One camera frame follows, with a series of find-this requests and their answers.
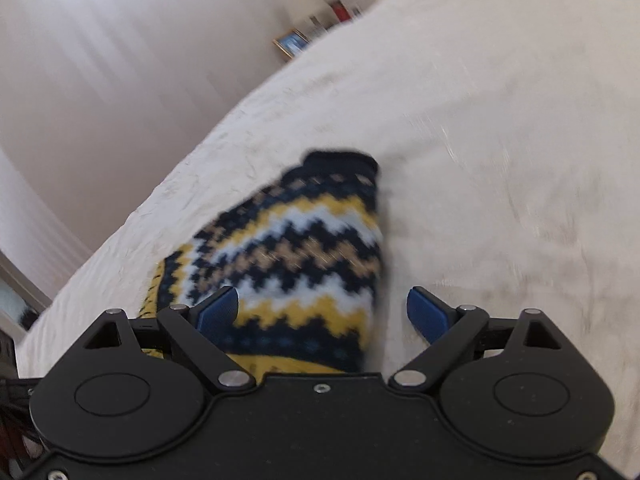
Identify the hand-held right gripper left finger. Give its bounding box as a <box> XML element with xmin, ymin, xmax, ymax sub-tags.
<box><xmin>75</xmin><ymin>285</ymin><xmax>257</xmax><ymax>394</ymax></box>

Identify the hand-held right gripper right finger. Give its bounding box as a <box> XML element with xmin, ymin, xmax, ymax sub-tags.
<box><xmin>389</xmin><ymin>286</ymin><xmax>568</xmax><ymax>394</ymax></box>

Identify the patterned knit sock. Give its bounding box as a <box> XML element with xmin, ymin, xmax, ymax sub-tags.
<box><xmin>137</xmin><ymin>149</ymin><xmax>387</xmax><ymax>376</ymax></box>

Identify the white curtain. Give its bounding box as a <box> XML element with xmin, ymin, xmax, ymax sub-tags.
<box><xmin>0</xmin><ymin>0</ymin><xmax>383</xmax><ymax>311</ymax></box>

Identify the wooden picture frame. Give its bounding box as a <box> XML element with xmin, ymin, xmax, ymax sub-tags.
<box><xmin>272</xmin><ymin>29</ymin><xmax>312</xmax><ymax>61</ymax></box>

